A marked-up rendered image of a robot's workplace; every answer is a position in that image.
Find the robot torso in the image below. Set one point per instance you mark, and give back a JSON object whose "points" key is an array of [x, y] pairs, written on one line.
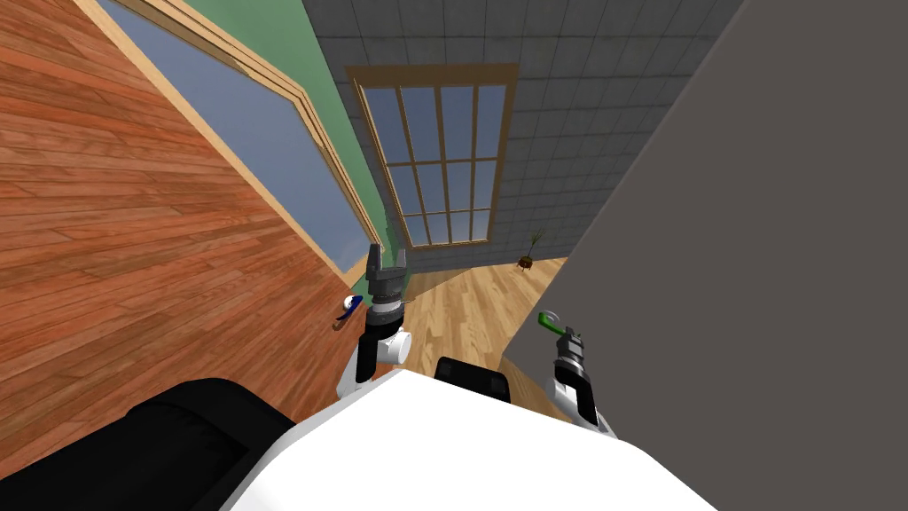
{"points": [[454, 454]]}

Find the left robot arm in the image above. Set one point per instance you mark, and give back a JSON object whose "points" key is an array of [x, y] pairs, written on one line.
{"points": [[142, 454]]}

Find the large wood-framed window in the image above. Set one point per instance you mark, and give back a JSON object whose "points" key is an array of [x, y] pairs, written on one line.
{"points": [[269, 135]]}

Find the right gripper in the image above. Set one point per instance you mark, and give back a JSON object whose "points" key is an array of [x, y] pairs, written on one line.
{"points": [[569, 343]]}

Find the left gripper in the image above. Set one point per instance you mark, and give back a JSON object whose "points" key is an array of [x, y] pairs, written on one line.
{"points": [[386, 286]]}

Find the wood-framed grid window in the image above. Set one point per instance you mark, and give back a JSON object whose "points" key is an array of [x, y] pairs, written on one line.
{"points": [[441, 156]]}

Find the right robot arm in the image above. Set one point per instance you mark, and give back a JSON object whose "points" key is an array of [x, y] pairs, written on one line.
{"points": [[578, 390]]}

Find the small potted plant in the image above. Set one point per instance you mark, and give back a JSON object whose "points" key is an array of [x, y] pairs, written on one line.
{"points": [[527, 259]]}

